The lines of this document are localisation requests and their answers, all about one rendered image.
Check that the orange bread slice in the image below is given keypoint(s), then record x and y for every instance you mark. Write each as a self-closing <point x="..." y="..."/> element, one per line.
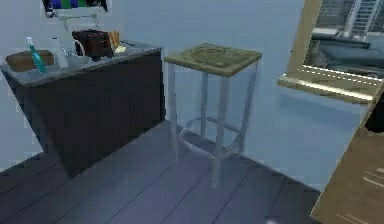
<point x="115" y="39"/>

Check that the tan-topped stool with grey legs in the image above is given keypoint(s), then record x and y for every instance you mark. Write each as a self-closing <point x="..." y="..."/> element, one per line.
<point x="213" y="60"/>

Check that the dark cabinet with grey worktop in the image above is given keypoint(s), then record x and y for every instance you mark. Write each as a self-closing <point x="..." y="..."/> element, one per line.
<point x="100" y="100"/>

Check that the teal bottle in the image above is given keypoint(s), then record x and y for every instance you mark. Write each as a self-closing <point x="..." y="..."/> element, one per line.
<point x="37" y="58"/>

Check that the colourful framed picture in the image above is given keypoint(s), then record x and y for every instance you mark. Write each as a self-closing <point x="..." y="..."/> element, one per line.
<point x="75" y="4"/>

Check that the dark red toaster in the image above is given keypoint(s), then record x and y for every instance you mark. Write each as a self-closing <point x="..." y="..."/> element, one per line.
<point x="93" y="43"/>

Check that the brown wooden furniture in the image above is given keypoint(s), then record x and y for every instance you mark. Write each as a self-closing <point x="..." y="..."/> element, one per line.
<point x="356" y="180"/>

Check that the grey tap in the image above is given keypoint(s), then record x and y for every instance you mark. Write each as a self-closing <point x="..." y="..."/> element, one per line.
<point x="78" y="20"/>

